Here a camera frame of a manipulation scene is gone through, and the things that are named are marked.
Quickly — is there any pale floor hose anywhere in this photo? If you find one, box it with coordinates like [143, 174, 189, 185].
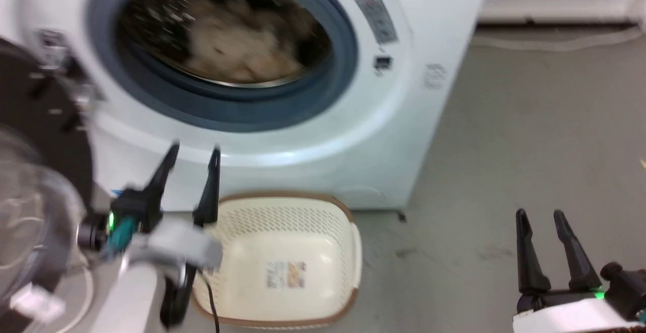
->
[470, 24, 646, 52]

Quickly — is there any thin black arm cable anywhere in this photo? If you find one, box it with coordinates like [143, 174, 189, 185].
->
[201, 267, 221, 333]

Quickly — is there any beige laundry in drum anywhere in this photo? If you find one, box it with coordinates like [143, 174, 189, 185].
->
[183, 0, 314, 84]

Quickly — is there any white wall baseboard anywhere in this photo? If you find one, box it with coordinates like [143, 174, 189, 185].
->
[477, 3, 646, 26]

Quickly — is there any grey rubber door gasket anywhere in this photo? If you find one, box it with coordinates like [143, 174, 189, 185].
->
[86, 0, 360, 133]

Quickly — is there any cream plastic laundry basket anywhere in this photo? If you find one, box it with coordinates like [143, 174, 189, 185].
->
[191, 192, 363, 329]

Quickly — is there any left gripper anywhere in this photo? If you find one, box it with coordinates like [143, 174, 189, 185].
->
[77, 141, 224, 273]

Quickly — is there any grey washer info sticker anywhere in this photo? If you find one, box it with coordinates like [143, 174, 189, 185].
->
[353, 0, 399, 46]

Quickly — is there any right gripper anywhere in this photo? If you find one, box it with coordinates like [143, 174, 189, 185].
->
[512, 208, 646, 333]

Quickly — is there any dark round washer door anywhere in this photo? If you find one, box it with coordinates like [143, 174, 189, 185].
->
[0, 37, 97, 333]

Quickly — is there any printed basket label sticker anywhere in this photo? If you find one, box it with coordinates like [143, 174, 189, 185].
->
[265, 260, 307, 289]

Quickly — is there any small white washer sticker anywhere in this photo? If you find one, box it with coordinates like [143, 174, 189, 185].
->
[422, 63, 448, 91]

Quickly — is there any white front-load washing machine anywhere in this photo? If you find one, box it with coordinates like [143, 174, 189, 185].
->
[0, 0, 496, 213]

